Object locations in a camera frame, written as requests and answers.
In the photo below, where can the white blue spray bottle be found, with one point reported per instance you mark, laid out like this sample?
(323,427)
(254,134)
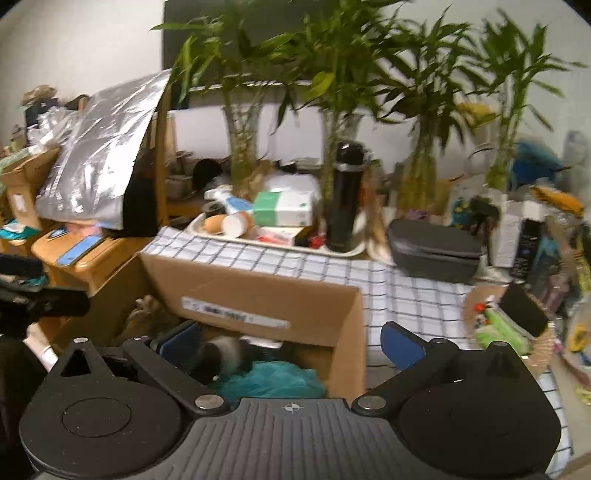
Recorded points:
(230,202)

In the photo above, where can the white plastic tray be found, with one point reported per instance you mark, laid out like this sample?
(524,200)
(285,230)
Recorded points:
(359,243)

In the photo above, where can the white black grid tablecloth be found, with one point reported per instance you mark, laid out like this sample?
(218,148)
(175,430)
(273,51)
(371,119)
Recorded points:
(303,439)

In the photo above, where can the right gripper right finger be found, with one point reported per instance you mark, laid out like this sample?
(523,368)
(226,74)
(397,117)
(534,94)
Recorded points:
(421,365)

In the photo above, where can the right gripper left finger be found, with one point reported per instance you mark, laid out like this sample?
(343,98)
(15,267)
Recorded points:
(167,363)

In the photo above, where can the far right bamboo plant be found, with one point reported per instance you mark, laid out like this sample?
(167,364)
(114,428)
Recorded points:
(511,61)

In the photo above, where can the left bamboo plant vase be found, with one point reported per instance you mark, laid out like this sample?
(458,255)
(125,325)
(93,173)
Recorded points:
(237,50)

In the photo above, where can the bamboo plant vase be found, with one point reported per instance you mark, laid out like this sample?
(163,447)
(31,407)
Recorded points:
(237,50)
(332,62)
(425,71)

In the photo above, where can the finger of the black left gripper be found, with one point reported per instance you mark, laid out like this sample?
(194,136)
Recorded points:
(26,298)

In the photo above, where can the blue screen smartphone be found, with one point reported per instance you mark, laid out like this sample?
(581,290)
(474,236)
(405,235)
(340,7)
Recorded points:
(80,249)

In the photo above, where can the red white flat box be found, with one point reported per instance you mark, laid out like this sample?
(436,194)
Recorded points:
(286,236)

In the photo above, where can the right bamboo plant vase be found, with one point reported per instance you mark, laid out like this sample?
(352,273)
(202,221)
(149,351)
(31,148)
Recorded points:
(425,71)

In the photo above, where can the white shipping label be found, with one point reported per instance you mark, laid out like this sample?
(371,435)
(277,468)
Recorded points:
(198,306)

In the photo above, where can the white cylindrical container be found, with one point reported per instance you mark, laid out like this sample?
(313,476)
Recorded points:
(237,224)

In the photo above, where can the green white tissue box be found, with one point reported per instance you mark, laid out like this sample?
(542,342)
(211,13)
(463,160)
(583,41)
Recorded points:
(283,209)

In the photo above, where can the middle bamboo plant vase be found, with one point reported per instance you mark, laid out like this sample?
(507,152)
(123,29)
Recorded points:
(332,62)

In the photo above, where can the cardboard box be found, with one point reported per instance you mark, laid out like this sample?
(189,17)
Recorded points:
(327,328)

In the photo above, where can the dark grey zip case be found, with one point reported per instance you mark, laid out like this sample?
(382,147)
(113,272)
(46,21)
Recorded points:
(434,252)

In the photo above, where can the wooden stool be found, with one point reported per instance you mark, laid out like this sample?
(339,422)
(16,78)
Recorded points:
(94,268)

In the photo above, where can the teal mesh bath pouf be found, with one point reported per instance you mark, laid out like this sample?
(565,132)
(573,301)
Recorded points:
(271,380)

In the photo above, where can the black thermos bottle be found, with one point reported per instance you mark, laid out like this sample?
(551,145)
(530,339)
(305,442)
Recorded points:
(347,175)

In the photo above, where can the tan egg-shaped pouch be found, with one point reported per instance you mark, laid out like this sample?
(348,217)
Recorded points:
(213,224)

